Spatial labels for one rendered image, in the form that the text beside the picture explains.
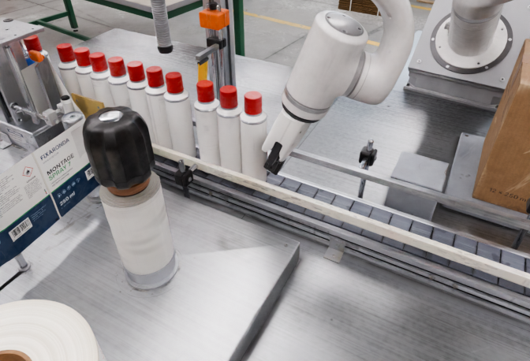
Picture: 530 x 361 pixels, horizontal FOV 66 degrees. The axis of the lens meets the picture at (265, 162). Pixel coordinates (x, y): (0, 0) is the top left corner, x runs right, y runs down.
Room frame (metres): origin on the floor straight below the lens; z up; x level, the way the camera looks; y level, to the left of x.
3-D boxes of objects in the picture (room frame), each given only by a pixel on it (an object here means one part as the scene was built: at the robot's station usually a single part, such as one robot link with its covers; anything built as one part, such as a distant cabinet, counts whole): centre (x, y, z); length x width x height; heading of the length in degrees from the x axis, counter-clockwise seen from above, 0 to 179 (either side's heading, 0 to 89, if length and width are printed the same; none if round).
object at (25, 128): (0.84, 0.54, 1.01); 0.14 x 0.13 x 0.26; 62
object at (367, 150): (0.63, -0.20, 0.91); 0.07 x 0.03 x 0.16; 152
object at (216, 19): (0.77, 0.11, 1.05); 0.10 x 0.04 x 0.33; 152
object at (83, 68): (0.87, 0.41, 0.98); 0.05 x 0.05 x 0.20
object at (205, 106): (0.71, 0.12, 0.98); 0.05 x 0.05 x 0.20
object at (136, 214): (0.44, 0.19, 1.03); 0.09 x 0.09 x 0.30
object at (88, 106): (0.83, 0.41, 0.94); 0.10 x 0.01 x 0.09; 62
